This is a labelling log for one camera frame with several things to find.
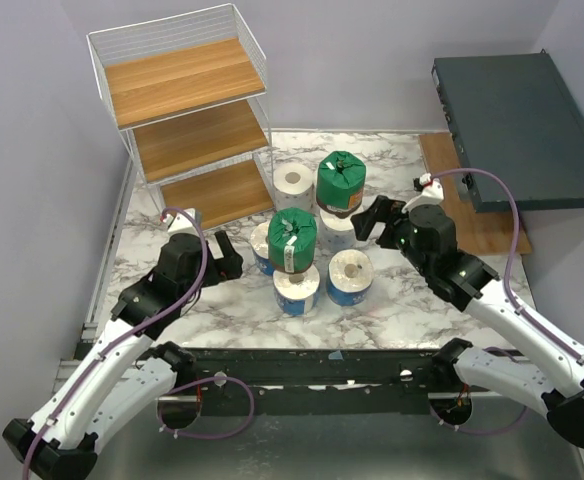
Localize white patterned roll blue dots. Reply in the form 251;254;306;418
318;210;356;253

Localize green roll orange label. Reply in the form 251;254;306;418
315;151;367;218

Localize green roll white label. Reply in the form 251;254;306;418
267;207;317;274

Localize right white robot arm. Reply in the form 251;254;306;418
351;196;584;449

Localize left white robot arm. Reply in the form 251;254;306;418
2;229;243;479

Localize blue wrapped roll left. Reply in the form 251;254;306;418
250;221;274;276

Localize blue wrapped roll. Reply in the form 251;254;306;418
272;265;320;316
326;249;375;306
250;221;274;276

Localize wooden board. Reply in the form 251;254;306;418
419;133;513;255

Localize blue wrapped roll right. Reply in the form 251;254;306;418
326;249;375;306

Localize blue wrapped roll centre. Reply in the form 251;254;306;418
272;265;320;316

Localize white patterned roll back left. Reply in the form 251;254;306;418
273;162;315;213

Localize dark teal metal box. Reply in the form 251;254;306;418
431;52;584;213

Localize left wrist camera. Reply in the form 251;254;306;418
161;208;202;236

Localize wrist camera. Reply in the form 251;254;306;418
411;173;444;206
161;208;202;236

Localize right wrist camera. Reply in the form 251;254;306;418
411;173;444;206

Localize black mounting rail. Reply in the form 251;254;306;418
136;347;488;419

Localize aluminium extrusion rail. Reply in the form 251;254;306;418
53;161;137;391

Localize white wire wooden shelf unit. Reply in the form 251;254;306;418
87;3;274;228

